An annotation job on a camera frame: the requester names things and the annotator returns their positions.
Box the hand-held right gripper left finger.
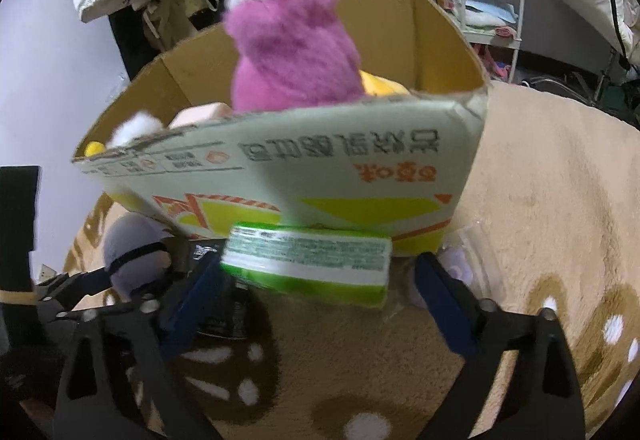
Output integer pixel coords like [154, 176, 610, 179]
[52, 255, 226, 440]

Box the peach soft toy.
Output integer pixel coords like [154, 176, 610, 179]
[167, 101, 234, 129]

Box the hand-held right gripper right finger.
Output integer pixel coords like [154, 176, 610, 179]
[414, 252, 586, 440]

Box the printed cardboard box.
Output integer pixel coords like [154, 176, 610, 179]
[71, 0, 491, 241]

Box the black hanging coat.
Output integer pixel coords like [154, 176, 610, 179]
[107, 8, 167, 81]

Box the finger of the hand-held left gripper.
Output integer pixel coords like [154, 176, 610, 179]
[106, 241, 171, 273]
[34, 267, 114, 317]

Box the lavender plush toy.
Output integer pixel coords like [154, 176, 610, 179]
[102, 214, 174, 301]

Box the clear plastic wrapper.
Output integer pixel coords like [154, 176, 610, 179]
[390, 225, 507, 317]

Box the yellow plush bear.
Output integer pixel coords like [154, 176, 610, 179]
[84, 70, 412, 157]

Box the pink plush bear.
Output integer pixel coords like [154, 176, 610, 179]
[222, 0, 367, 113]

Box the green tissue pack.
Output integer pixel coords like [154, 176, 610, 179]
[220, 222, 394, 311]

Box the beige printed blanket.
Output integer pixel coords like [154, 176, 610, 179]
[20, 82, 640, 440]

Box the beige hanging garment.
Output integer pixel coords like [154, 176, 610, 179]
[142, 0, 227, 51]

